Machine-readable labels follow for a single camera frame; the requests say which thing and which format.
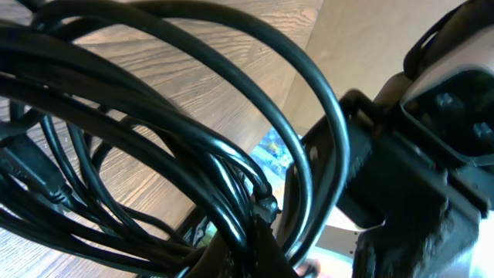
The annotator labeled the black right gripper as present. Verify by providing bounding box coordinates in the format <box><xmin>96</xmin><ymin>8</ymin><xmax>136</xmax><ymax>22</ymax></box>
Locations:
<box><xmin>302</xmin><ymin>90</ymin><xmax>493</xmax><ymax>277</ymax></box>

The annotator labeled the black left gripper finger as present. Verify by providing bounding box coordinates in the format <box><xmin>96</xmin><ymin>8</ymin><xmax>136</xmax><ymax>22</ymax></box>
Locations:
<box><xmin>185</xmin><ymin>215</ymin><xmax>299</xmax><ymax>278</ymax></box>

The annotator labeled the black USB cable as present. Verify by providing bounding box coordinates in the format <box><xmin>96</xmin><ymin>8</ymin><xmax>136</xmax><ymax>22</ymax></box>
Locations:
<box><xmin>0</xmin><ymin>0</ymin><xmax>351</xmax><ymax>278</ymax></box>

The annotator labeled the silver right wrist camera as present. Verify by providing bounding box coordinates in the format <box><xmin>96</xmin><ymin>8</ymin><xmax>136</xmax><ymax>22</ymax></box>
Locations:
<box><xmin>401</xmin><ymin>0</ymin><xmax>493</xmax><ymax>167</ymax></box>

